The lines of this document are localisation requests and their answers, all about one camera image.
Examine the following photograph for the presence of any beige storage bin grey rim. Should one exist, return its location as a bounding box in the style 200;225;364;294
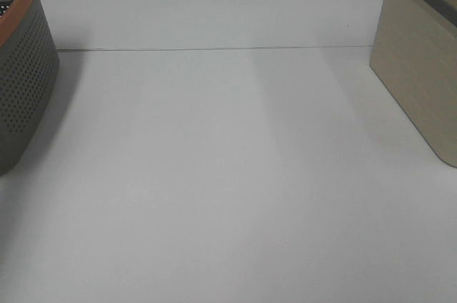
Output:
369;0;456;167

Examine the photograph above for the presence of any grey basket with orange rim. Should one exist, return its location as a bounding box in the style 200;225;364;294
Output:
1;0;60;174

